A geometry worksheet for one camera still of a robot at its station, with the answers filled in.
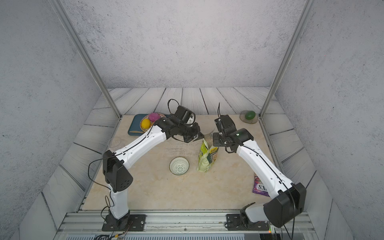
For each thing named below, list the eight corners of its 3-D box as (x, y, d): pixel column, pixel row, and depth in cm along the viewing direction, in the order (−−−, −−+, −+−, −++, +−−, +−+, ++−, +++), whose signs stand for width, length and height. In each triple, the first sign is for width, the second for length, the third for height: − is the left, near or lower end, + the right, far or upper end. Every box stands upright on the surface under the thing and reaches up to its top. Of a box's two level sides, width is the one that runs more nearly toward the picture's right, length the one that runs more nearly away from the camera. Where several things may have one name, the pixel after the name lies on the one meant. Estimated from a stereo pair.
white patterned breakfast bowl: (169, 175, 91) (168, 171, 87) (171, 160, 97) (170, 156, 94) (189, 175, 91) (189, 171, 87) (189, 160, 97) (189, 156, 94)
